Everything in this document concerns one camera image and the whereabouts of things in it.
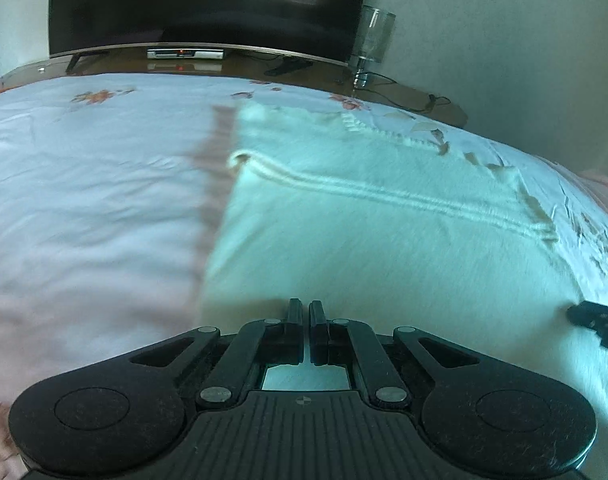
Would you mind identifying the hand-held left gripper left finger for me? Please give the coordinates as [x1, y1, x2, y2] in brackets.
[128, 298, 305, 408]

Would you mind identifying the wooden television stand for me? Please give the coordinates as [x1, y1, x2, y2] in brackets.
[0, 54, 470, 129]

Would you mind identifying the black curved television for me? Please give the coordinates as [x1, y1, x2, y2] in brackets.
[48, 0, 375, 67]

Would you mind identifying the white knit sweater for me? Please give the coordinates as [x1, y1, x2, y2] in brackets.
[201, 100, 608, 480]

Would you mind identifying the pink blanket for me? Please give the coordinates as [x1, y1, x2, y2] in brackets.
[578, 169, 608, 223]

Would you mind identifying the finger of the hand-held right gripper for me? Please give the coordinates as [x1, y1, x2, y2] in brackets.
[566, 300, 608, 357]

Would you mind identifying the floral bed sheet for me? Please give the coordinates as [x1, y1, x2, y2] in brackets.
[0, 72, 608, 480]

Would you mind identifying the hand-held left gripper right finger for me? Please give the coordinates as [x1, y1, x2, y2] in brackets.
[309, 300, 481, 408]

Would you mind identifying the black cable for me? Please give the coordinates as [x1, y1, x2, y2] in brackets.
[368, 72, 453, 112]

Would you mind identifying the glass table lamp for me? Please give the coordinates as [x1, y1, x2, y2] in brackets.
[350, 4, 397, 89]

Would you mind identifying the silver set-top box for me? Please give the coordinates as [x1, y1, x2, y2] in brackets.
[146, 47, 225, 61]

